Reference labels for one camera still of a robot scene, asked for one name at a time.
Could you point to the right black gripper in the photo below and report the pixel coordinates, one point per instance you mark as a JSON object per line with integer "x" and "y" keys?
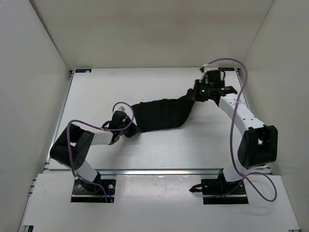
{"x": 193, "y": 95}

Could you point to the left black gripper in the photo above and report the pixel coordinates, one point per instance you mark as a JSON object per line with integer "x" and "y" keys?
{"x": 134, "y": 130}

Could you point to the black pleated skirt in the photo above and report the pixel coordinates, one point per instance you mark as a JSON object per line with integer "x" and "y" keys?
{"x": 162, "y": 114}

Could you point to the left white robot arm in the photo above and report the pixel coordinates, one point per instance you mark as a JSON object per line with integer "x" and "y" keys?
{"x": 72, "y": 146}

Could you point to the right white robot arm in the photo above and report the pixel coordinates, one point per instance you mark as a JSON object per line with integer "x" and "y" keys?
{"x": 259, "y": 141}

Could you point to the right blue corner label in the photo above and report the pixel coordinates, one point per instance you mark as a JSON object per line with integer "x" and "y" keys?
{"x": 226, "y": 69}

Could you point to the blue corner label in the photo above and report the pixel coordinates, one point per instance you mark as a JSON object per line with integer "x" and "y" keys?
{"x": 226, "y": 69}
{"x": 83, "y": 70}

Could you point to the left blue corner label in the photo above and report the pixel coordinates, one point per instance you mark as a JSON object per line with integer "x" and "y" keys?
{"x": 83, "y": 70}

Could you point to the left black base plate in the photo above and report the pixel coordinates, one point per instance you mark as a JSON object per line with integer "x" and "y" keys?
{"x": 87, "y": 193}

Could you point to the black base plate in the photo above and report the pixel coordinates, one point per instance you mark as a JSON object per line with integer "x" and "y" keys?
{"x": 216, "y": 193}
{"x": 87, "y": 193}

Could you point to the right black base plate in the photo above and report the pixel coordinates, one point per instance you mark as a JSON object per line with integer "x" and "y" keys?
{"x": 216, "y": 193}

